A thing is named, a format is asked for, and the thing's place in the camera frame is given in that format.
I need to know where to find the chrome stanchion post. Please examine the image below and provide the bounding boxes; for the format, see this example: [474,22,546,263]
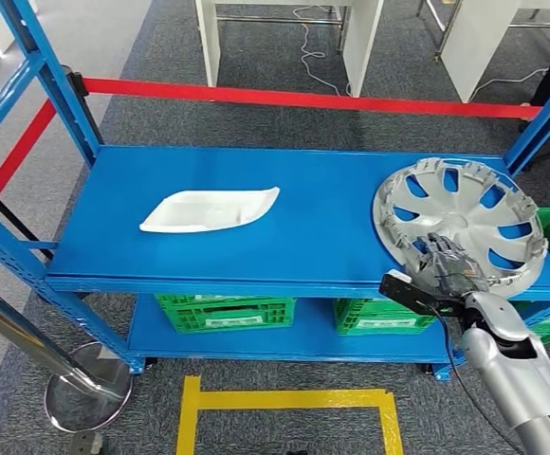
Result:
[0,274,134,434]

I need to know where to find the green crate with handle slot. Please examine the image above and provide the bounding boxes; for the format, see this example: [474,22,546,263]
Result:
[155,293,297,334]

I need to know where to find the long red barrier belt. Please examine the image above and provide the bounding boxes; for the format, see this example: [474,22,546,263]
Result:
[81,78,550,121]

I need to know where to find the white floor cable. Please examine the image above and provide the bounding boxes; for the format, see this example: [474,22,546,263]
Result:
[469,67,550,101]
[293,6,351,98]

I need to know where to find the yellow floor tape square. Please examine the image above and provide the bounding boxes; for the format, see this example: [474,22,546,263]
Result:
[176,375,405,455]

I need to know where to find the blue metal shelf rack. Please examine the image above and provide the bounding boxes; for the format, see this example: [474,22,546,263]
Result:
[0,0,550,381]

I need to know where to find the white table with metal frame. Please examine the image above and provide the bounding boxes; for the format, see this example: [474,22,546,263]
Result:
[417,0,550,103]

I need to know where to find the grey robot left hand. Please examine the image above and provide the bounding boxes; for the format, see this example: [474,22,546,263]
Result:
[68,431,110,455]

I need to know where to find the short red barrier belt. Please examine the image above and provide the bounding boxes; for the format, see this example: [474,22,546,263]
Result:
[0,99,58,210]

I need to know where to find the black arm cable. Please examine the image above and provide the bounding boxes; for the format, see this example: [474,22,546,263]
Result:
[433,310,527,455]

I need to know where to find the dark belt stanchion post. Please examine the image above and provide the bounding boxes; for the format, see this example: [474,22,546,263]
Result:
[61,65,105,149]

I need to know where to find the white plastic tray part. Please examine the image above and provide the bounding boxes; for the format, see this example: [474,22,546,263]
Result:
[139,186,281,235]

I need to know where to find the silver wheel hubcap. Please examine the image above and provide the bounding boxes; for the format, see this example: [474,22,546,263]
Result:
[372,157,550,300]

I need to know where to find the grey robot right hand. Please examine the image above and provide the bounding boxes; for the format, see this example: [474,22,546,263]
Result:
[406,232,490,300]

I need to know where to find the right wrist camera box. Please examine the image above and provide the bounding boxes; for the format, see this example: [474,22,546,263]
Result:
[378,269,465,319]

